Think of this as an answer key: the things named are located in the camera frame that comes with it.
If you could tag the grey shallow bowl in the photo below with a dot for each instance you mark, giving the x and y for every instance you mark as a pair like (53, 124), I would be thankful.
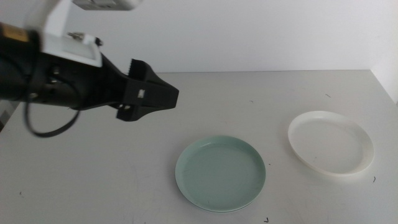
(227, 211)

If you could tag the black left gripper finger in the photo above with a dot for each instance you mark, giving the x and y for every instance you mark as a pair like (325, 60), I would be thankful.
(141, 71)
(152, 96)

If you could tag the white shallow bowl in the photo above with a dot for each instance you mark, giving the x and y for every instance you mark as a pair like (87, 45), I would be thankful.
(329, 144)

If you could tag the pale green shallow bowl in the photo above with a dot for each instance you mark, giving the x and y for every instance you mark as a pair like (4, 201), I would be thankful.
(220, 174)

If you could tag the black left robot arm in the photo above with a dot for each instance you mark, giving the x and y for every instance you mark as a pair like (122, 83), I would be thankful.
(14, 68)

